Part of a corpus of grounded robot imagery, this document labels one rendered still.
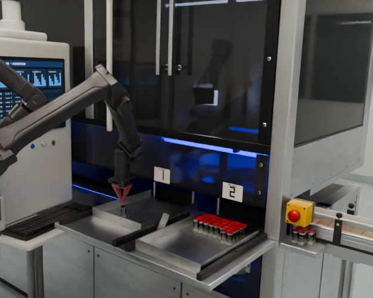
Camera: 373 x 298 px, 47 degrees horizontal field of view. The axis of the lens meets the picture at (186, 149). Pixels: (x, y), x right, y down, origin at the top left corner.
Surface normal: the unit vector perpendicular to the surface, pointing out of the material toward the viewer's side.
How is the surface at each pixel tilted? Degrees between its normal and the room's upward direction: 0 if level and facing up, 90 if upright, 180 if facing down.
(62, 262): 90
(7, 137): 51
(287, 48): 90
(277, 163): 90
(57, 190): 90
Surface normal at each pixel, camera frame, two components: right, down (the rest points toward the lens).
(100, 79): 0.11, -0.46
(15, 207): 0.89, 0.12
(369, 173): -0.61, 0.13
